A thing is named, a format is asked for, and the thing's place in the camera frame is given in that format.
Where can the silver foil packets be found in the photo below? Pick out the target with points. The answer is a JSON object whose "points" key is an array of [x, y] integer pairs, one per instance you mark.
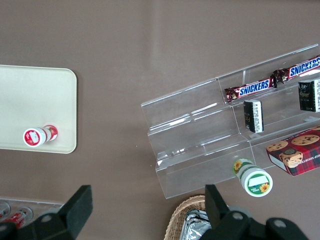
{"points": [[195, 225]]}

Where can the red strawberry yogurt cup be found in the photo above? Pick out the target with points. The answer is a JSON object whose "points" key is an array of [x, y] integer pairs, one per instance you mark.
{"points": [[32, 137]]}

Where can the beige plastic tray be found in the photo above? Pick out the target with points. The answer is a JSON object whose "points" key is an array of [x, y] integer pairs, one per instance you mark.
{"points": [[37, 100]]}

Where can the small black box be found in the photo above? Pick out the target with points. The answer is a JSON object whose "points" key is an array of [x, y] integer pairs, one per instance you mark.
{"points": [[308, 96], [253, 116]]}

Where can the oval tan wicker basket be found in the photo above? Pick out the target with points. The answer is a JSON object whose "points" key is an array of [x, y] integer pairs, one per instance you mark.
{"points": [[180, 215]]}

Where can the clear acrylic stepped shelf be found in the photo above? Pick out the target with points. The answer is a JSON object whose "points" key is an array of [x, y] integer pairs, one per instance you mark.
{"points": [[282, 120], [190, 140]]}

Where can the Snickers chocolate bar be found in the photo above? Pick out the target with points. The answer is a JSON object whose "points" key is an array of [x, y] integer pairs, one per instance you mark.
{"points": [[252, 89], [300, 70]]}

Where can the red tartan cookie box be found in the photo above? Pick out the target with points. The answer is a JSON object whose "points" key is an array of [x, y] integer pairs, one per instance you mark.
{"points": [[300, 155]]}

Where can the clear acrylic bottle rack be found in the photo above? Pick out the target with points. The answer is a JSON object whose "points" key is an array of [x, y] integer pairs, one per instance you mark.
{"points": [[50, 206]]}

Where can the green white yogurt cup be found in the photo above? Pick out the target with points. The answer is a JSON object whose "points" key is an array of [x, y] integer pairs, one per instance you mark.
{"points": [[256, 183]]}

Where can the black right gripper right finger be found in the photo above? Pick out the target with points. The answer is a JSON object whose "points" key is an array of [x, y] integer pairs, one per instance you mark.
{"points": [[217, 210]]}

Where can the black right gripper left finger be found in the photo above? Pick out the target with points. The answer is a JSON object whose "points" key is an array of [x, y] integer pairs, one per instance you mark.
{"points": [[75, 207]]}

